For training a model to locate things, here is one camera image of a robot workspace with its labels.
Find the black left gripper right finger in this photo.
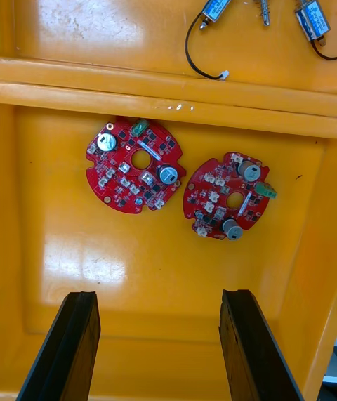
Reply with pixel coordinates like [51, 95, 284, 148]
[218, 289, 305, 401]

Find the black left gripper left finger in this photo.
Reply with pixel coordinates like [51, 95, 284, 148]
[15, 290, 102, 401]

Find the yellow-orange plastic bin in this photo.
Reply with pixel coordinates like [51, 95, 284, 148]
[0, 81, 337, 401]
[0, 0, 337, 118]

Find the round red circuit board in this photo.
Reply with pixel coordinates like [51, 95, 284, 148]
[182, 151, 278, 241]
[85, 117, 187, 215]

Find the blue label metal solenoid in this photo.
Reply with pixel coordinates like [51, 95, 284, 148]
[289, 0, 337, 61]
[185, 0, 249, 81]

